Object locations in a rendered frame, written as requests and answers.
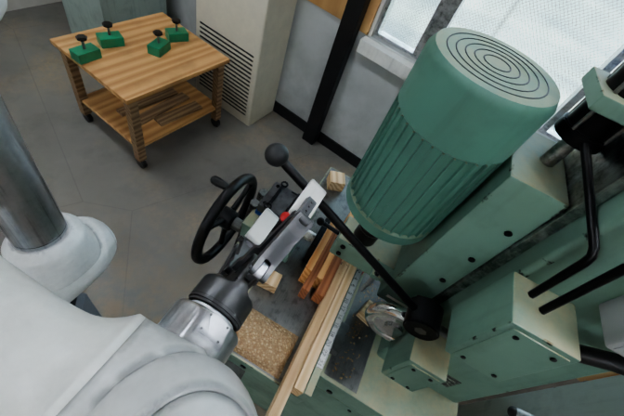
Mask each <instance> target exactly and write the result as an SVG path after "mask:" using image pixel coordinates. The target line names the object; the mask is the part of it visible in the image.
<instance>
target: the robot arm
mask: <svg viewBox="0 0 624 416"><path fill-rule="evenodd" d="M24 142H25V141H24V139H23V137H22V135H21V134H20V131H19V129H18V127H17V126H16V124H15V122H14V120H13V119H12V117H11V115H10V113H9V111H8V109H7V106H6V104H5V103H4V101H3V99H2V98H1V96H0V230H1V231H2V233H3V234H4V235H5V236H6V237H5V239H4V241H3V243H2V246H1V254H2V256H1V255H0V416H258V415H257V412H256V409H255V406H254V403H253V401H252V399H251V397H250V394H249V392H248V391H247V389H246V388H245V386H244V384H243V383H242V381H241V380H240V378H239V377H238V376H237V375H236V373H235V372H234V371H233V370H232V369H230V368H229V367H228V366H227V365H225V363H226V362H227V360H228V359H229V356H230V355H231V353H232V351H233V350H234V348H235V347H236V345H237V344H238V336H237V334H236V333H235V332H237V331H238V330H239V329H240V328H241V326H242V324H243V322H244V321H245V320H246V319H247V317H248V316H249V314H250V312H251V311H252V309H253V303H252V300H251V299H250V297H249V295H248V290H249V289H251V287H252V286H254V285H255V284H256V283H257V282H258V281H259V282H261V283H262V284H264V283H265V282H267V280H268V278H269V277H270V275H271V274H272V272H273V271H274V270H275V268H276V267H277V266H278V265H279V263H280V262H281V261H282V260H283V259H284V258H285V256H286V255H287V254H288V253H289V252H290V251H291V249H292V248H293V247H294V246H295V245H296V243H297V242H298V241H299V240H300V239H302V238H303V236H304V235H305V234H306V233H307V231H308V230H310V229H311V228H312V226H313V225H314V222H313V221H312V220H311V219H310V218H311V216H312V215H313V213H314V212H315V211H316V209H317V208H318V206H319V204H320V203H321V201H322V199H323V198H324V196H325V195H326V191H325V190H324V189H323V188H322V187H321V186H320V185H319V184H318V183H317V182H316V181H315V180H314V179H312V180H310V182H309V183H308V184H307V186H306V187H305V189H304V190H303V192H302V193H301V195H300V196H299V197H298V199H297V200H296V202H295V203H294V204H293V206H292V208H291V209H290V210H289V214H290V215H289V216H288V217H287V218H286V219H285V220H284V221H283V222H282V223H281V224H280V225H279V226H278V227H277V228H276V229H275V230H274V231H273V232H272V233H271V234H270V235H269V236H268V237H267V235H268V233H269V232H270V231H271V229H272V228H273V227H274V226H275V225H276V223H277V222H278V221H279V218H278V217H277V216H276V215H275V214H274V213H273V212H272V211H271V210H270V209H269V208H266V209H265V211H264V212H263V213H262V214H261V215H260V216H259V218H258V219H257V220H256V221H255V223H254V224H253V226H252V227H251V228H250V229H249V231H248V232H247V233H246V234H245V236H244V237H245V238H246V239H245V238H244V237H243V236H242V235H240V236H239V237H238V238H237V241H238V242H239V243H240V244H238V243H237V244H235V245H234V247H233V249H232V251H231V252H230V254H229V256H228V257H227V260H226V261H225V263H224V265H222V267H221V269H220V270H219V272H218V274H207V275H205V276H204V277H203V278H202V279H201V281H200V282H199V283H198V284H197V286H196V287H195V288H194V289H193V291H192V292H191V293H190V294H189V296H188V299H179V300H177V301H176V302H175V303H174V305H173V306H172V307H171V308H170V309H169V311H168V312H167V313H166V314H165V316H164V317H163V318H162V319H161V321H160V322H159V323H158V324H156V323H154V322H153V321H151V320H149V319H148V318H145V317H144V316H143V315H141V314H137V315H133V316H129V317H121V318H103V317H99V316H95V315H92V314H89V313H87V312H85V311H83V310H82V309H80V308H78V307H76V306H74V305H72V304H70V302H71V301H72V300H73V299H75V298H76V297H77V296H78V295H79V294H80V293H82V292H83V291H84V290H85V289H86V288H87V287H88V286H90V285H91V284H92V283H93V282H94V281H95V280H96V279H97V278H98V277H99V276H100V275H101V274H102V273H103V272H104V271H105V269H106V268H107V267H108V265H109V264H110V262H111V260H112V258H113V256H114V255H115V253H116V249H117V246H116V244H117V240H116V238H115V236H114V234H113V232H112V231H111V229H110V228H109V227H108V226H107V225H105V224H104V223H103V222H101V221H99V220H97V219H96V218H93V217H88V216H75V215H73V214H68V213H62V212H61V211H60V209H59V207H58V205H57V203H56V201H55V199H54V197H53V195H52V194H51V192H50V190H49V188H48V186H47V184H46V182H45V180H44V179H43V177H42V175H41V173H40V171H39V169H38V167H37V165H36V164H35V162H34V160H33V157H32V155H31V153H30V152H29V150H28V149H27V147H26V145H25V144H26V143H24ZM256 254H257V255H258V256H257V255H256Z"/></svg>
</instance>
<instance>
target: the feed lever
mask: <svg viewBox="0 0 624 416"><path fill-rule="evenodd" d="M265 158H266V161H267V163H268V164H270V165H271V166H274V167H280V166H281V167H282V169H283V170H284V171H285V172H286V173H287V174H288V175H289V176H290V177H291V179H292V180H293V181H294V182H295V183H296V184H297V185H298V186H299V187H300V189H301V190H304V189H305V188H306V186H307V184H308V182H307V181H306V180H305V179H304V178H303V177H302V175H301V174H300V173H299V172H298V171H297V170H296V169H295V168H294V166H293V165H292V164H291V163H290V162H289V161H288V159H289V151H288V149H287V148H286V147H285V146H284V145H283V144H281V143H278V142H277V143H272V144H270V145H269V146H267V148H266V150H265ZM318 208H319V209H320V211H321V212H322V213H324V214H325V215H326V217H327V218H328V219H329V220H330V221H331V222H332V223H333V224H334V225H335V227H336V228H337V229H338V230H339V231H340V232H341V233H342V234H343V235H344V237H345V238H346V239H347V240H348V241H349V242H350V243H351V244H352V245H353V247H354V248H355V249H356V250H357V251H358V252H359V253H360V254H361V256H362V257H363V258H364V259H365V260H366V261H367V262H368V263H369V264H370V266H371V267H372V268H373V269H374V270H375V271H376V272H377V273H378V274H379V276H380V277H381V278H382V279H383V280H384V281H385V282H386V283H387V284H388V286H389V287H390V288H391V289H392V290H393V291H394V292H395V293H396V295H397V296H398V297H399V298H400V299H401V300H402V301H403V302H404V303H405V304H406V306H407V311H406V314H405V317H404V321H403V326H404V328H405V330H406V331H407V332H408V333H409V334H411V335H412V336H414V337H416V338H419V339H421V340H424V341H434V340H436V339H438V338H439V335H441V336H443V337H444V338H446V339H447V338H448V332H449V329H447V328H446V327H444V326H443V325H442V320H443V316H444V309H443V307H442V306H441V305H440V304H439V303H438V302H437V301H435V300H433V299H431V298H428V297H425V296H414V297H412V298H410V297H409V296H408V294H407V293H406V292H405V291H404V290H403V289H402V288H401V287H400V285H399V284H398V283H397V282H396V281H395V280H394V279H393V277H392V276H391V275H390V274H389V273H388V272H387V271H386V270H385V268H384V267H383V266H382V265H381V264H380V263H379V262H378V260H377V259H376V258H375V257H374V256H373V255H372V254H371V253H370V251H369V250H368V249H367V248H366V247H365V246H364V245H363V244H362V242H361V241H360V240H359V239H358V238H357V237H356V236H355V234H354V233H353V232H352V231H351V230H350V229H349V228H348V227H347V225H346V224H345V223H344V222H343V221H342V220H341V219H340V217H339V216H338V215H337V214H336V213H335V212H334V211H333V210H332V208H331V207H330V206H329V205H328V204H327V203H326V202H325V201H324V200H323V199H322V201H321V203H320V204H319V206H318Z"/></svg>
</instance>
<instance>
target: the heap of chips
mask: <svg viewBox="0 0 624 416"><path fill-rule="evenodd" d="M235 333H236V334H237V336H238V344H237V345H236V347H235V348H234V350H233V351H235V352H236V353H238V354H239V355H241V356H243V357H244V358H246V359H248V360H249V361H251V362H252V363H253V364H254V365H256V366H258V367H259V368H261V369H262V370H264V371H266V372H267V373H269V374H271V375H272V376H274V377H275V378H277V379H279V377H280V375H281V373H282V371H283V369H284V367H285V365H286V363H287V360H288V358H289V356H290V354H291V352H292V351H293V348H294V346H295V344H296V342H297V340H298V338H299V337H298V336H297V335H295V334H293V333H292V332H290V331H288V330H286V329H285V328H283V327H282V326H280V325H279V324H278V323H276V322H275V321H273V320H271V319H270V318H268V317H266V316H264V315H263V314H261V313H260V312H258V311H256V310H255V309H252V311H251V312H250V314H249V316H248V317H247V319H246V320H245V321H244V322H243V324H242V326H241V327H240V329H239V330H238V331H235Z"/></svg>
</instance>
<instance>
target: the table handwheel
mask: <svg viewBox="0 0 624 416"><path fill-rule="evenodd" d="M246 184H247V185H246ZM245 185H246V187H245V188H244V190H243V191H242V193H241V194H240V196H239V197H238V199H237V200H235V202H234V203H233V205H232V206H231V207H230V208H229V207H228V206H226V205H227V204H228V202H229V201H230V199H231V198H232V197H233V196H234V195H235V194H236V193H237V192H238V191H239V190H240V189H241V188H242V187H243V186H245ZM256 190H257V179H256V177H255V176H254V175H252V174H244V175H241V176H239V177H237V178H236V179H235V180H233V181H232V182H231V183H230V184H229V185H228V186H227V187H226V188H225V189H224V190H223V191H222V193H221V194H220V195H219V196H218V198H217V199H216V200H215V202H214V203H213V205H212V206H211V208H210V209H209V211H208V212H207V214H206V215H205V217H204V218H203V220H202V221H201V224H200V226H199V228H198V230H197V233H196V235H195V238H194V241H193V243H192V247H191V258H192V260H193V262H195V263H196V264H199V265H201V264H205V263H207V262H209V261H210V260H212V259H213V258H214V257H215V256H217V255H218V254H219V253H220V252H221V251H222V250H223V248H224V247H225V246H226V245H227V244H228V242H229V241H230V240H231V238H232V237H233V236H234V234H235V233H236V231H237V232H238V233H239V231H240V229H241V224H242V221H243V219H244V217H245V215H246V212H247V210H248V207H249V204H250V202H251V200H252V199H254V196H255V193H256ZM243 199H244V201H243ZM242 201H243V203H242V205H241V207H240V209H239V211H238V212H236V210H237V209H238V207H239V206H240V204H241V202H242ZM218 226H220V227H221V234H220V237H219V240H218V242H217V243H216V244H215V245H214V246H213V247H212V248H211V249H209V250H208V251H207V252H205V253H202V250H203V246H204V243H205V241H206V239H207V236H208V234H209V232H210V230H211V229H213V228H216V227H218Z"/></svg>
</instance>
